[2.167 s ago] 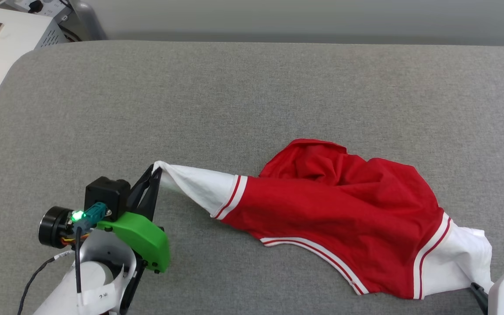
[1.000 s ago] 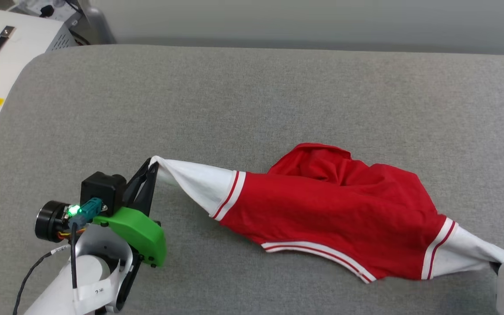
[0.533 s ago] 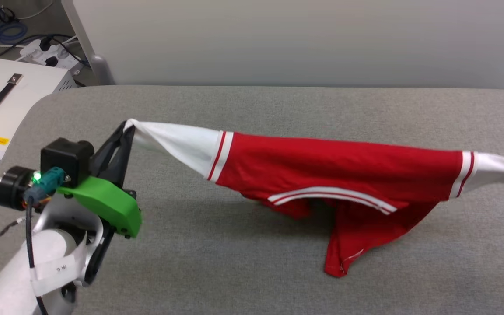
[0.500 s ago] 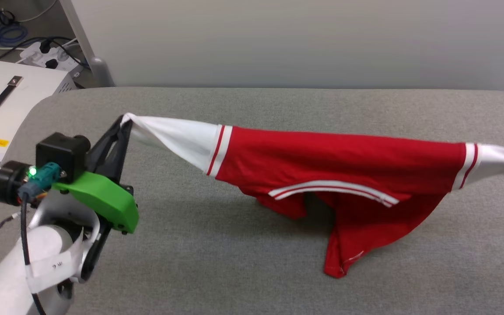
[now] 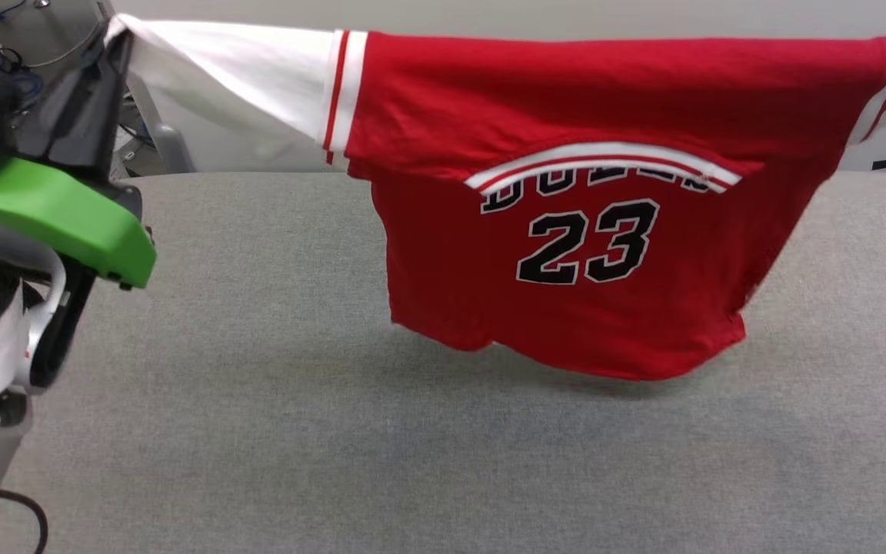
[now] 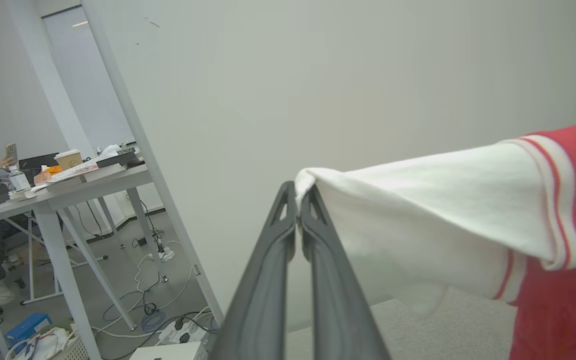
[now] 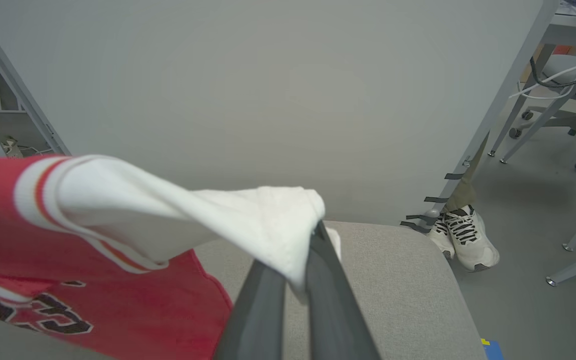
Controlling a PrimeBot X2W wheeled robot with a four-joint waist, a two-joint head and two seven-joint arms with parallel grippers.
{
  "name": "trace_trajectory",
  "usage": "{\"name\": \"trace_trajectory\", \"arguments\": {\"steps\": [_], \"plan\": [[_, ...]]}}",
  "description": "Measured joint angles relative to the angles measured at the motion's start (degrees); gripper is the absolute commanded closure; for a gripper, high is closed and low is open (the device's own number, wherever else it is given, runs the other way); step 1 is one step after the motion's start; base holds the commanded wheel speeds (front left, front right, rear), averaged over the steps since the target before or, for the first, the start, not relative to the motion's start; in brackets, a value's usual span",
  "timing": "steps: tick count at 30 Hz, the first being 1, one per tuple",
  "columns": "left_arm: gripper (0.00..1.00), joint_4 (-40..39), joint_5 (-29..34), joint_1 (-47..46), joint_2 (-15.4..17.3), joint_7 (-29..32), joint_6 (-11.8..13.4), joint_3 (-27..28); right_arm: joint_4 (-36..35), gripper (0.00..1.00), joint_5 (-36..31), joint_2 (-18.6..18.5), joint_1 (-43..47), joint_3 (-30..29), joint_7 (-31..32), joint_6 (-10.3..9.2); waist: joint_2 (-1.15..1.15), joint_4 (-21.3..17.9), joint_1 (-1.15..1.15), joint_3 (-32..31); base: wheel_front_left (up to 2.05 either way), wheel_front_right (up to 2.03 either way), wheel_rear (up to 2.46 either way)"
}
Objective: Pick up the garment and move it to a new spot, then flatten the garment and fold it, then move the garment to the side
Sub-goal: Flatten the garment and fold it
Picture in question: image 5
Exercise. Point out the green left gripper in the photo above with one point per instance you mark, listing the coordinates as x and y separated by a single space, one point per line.
66 215

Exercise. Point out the red and white basketball jersey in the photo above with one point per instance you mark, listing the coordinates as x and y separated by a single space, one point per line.
566 100

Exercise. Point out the grey partition foot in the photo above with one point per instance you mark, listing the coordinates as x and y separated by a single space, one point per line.
171 150

